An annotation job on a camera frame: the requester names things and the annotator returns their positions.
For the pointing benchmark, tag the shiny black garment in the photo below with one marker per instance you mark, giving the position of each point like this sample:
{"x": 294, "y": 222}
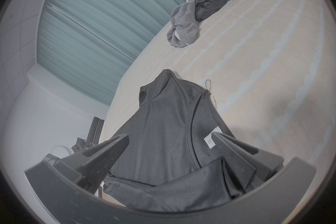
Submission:
{"x": 210, "y": 2}

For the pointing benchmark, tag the bed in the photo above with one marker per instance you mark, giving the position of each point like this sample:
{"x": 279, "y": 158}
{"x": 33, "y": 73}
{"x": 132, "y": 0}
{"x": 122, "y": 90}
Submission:
{"x": 262, "y": 60}

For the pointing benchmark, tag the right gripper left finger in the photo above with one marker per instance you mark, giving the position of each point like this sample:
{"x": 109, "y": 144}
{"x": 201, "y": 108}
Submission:
{"x": 102, "y": 162}

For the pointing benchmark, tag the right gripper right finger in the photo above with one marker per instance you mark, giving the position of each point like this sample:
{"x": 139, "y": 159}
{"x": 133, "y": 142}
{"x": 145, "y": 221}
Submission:
{"x": 236, "y": 160}

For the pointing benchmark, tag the black T-shirt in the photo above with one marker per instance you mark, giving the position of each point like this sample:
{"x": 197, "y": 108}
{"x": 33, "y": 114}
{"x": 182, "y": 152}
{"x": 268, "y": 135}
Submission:
{"x": 162, "y": 125}

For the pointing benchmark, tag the grey garment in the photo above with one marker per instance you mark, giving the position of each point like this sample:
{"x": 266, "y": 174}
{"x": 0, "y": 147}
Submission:
{"x": 183, "y": 23}

